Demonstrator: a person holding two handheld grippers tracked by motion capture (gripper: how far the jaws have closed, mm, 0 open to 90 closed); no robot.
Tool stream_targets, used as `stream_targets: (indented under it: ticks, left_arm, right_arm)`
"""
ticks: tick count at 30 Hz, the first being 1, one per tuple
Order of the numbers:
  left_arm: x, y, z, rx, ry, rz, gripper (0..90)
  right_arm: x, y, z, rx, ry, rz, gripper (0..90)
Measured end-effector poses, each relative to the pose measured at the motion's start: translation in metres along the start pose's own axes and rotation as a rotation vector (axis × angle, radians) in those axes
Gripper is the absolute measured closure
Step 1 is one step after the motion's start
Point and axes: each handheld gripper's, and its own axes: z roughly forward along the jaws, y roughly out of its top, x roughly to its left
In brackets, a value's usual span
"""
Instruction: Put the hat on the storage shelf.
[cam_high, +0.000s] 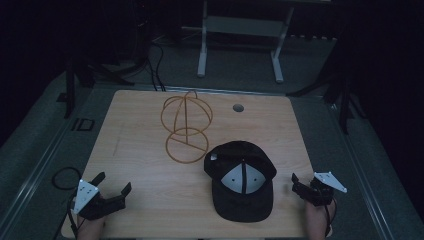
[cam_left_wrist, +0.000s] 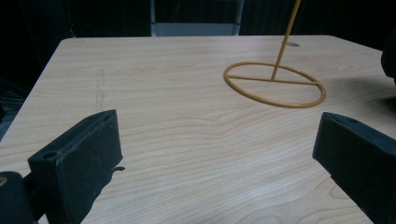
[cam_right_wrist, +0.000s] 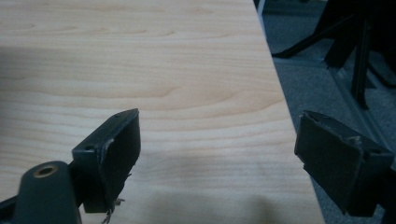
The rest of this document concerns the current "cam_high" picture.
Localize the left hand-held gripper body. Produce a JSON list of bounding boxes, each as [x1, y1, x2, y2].
[[71, 178, 127, 221]]

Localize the black baseball cap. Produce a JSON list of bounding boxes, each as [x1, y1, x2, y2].
[[203, 140, 278, 224]]

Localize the white metal desk frame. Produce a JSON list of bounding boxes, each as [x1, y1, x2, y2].
[[196, 0, 334, 85]]

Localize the black coiled cable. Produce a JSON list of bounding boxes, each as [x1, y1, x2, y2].
[[51, 166, 83, 192]]

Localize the black tripod stand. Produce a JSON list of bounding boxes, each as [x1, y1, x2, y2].
[[62, 54, 136, 120], [285, 63, 368, 136]]

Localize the black floor cables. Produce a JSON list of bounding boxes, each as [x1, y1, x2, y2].
[[143, 41, 168, 92]]

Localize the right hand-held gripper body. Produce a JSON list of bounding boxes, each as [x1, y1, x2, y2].
[[299, 171, 348, 207]]

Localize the person's right hand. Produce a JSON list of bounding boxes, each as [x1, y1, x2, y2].
[[305, 198, 337, 240]]

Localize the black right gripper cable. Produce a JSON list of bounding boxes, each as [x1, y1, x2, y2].
[[323, 198, 338, 238]]

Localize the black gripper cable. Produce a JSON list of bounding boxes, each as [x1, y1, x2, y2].
[[52, 196, 80, 240], [323, 198, 338, 238]]

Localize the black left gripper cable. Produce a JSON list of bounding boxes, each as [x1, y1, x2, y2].
[[52, 196, 80, 240]]

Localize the gold wire hat stand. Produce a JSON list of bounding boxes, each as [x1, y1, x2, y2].
[[160, 89, 214, 165]]

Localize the person's left hand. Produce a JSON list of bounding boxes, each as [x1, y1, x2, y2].
[[76, 213, 107, 240]]

